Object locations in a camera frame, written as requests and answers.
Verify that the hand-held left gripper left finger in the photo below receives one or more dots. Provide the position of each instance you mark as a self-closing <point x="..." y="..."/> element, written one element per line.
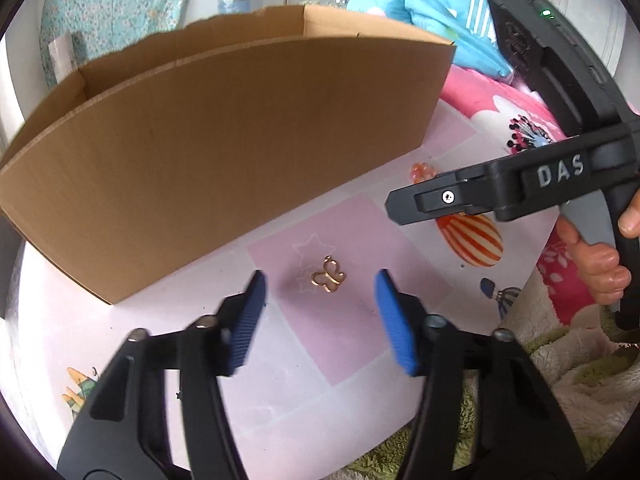
<point x="245" y="330"/>

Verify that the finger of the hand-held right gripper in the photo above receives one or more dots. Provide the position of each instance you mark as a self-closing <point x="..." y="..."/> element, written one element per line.
<point x="430" y="205"/>

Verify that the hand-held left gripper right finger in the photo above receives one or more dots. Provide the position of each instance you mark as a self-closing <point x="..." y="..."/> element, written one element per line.
<point x="400" y="330"/>

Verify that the gold butterfly jewelry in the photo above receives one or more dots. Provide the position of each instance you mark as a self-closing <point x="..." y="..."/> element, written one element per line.
<point x="327" y="276"/>

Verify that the brown cardboard box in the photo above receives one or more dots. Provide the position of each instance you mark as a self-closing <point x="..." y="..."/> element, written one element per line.
<point x="200" y="160"/>

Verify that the person's right hand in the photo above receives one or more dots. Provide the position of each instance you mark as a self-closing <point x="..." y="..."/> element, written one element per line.
<point x="597" y="265"/>

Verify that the pink printed mat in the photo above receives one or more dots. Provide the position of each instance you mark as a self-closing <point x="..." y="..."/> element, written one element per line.
<point x="310" y="350"/>

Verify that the pink floral blanket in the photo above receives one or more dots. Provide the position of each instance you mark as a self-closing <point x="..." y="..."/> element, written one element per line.
<point x="480" y="95"/>

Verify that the light blue garment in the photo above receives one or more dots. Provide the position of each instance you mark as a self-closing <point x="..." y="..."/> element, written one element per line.
<point x="430" y="10"/>

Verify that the green fleece blanket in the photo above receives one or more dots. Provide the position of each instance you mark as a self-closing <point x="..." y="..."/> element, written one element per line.
<point x="575" y="360"/>

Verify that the teal floral cloth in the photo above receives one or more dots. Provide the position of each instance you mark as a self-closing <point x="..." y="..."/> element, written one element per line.
<point x="120" y="5"/>

